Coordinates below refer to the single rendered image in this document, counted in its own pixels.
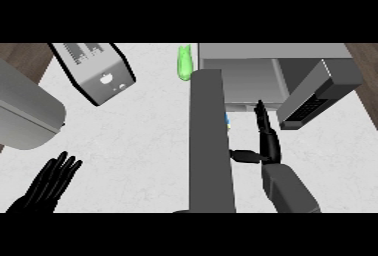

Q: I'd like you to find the silver toaster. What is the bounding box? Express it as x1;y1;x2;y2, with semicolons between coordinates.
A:
48;43;138;107

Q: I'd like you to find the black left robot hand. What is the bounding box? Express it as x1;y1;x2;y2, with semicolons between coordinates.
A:
5;150;85;214

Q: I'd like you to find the grey rounded appliance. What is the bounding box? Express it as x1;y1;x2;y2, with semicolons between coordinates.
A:
0;58;68;151

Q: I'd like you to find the dark grey microwave door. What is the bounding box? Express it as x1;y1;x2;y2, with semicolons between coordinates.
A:
188;68;238;214

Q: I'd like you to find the green bottle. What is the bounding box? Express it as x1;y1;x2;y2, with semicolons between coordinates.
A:
178;44;194;82

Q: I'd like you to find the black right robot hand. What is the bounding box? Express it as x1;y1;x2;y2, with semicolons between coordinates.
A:
229;99;284;166

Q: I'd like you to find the grey microwave body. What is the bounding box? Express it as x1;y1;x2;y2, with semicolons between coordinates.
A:
198;43;364;131

